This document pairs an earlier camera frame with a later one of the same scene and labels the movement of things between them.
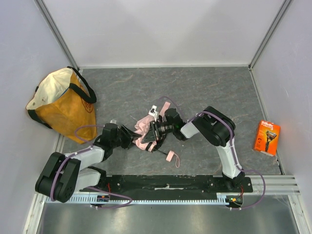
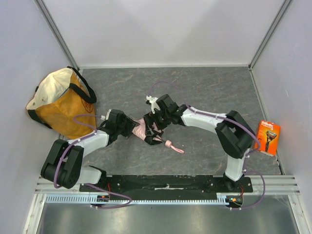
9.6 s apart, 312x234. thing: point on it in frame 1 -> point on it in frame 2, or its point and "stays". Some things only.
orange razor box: (267, 137) stays
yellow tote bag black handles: (63, 101) stays
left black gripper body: (125, 137) -> (130, 124)
